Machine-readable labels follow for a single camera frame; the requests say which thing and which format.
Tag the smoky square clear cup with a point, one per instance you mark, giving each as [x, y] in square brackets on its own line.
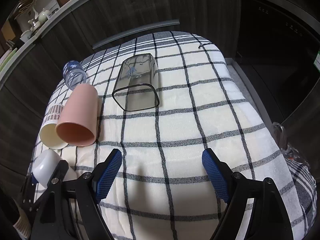
[137, 83]

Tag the clear floral glass bottle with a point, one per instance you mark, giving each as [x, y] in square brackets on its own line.
[74, 74]

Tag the white teapot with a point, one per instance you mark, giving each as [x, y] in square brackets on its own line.
[44, 15]

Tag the white plastic cup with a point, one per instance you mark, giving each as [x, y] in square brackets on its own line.
[44, 166]

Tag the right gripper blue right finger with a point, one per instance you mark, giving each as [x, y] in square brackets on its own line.
[269, 218]

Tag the black dishwasher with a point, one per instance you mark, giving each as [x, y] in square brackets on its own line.
[276, 50]

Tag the pink plastic cup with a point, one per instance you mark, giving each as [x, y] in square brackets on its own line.
[77, 124]

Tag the green basin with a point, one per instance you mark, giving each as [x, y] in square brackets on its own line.
[8, 57]

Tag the black white checkered cloth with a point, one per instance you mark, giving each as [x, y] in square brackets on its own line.
[162, 190]

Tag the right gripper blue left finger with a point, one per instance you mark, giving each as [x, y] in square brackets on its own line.
[88, 190]

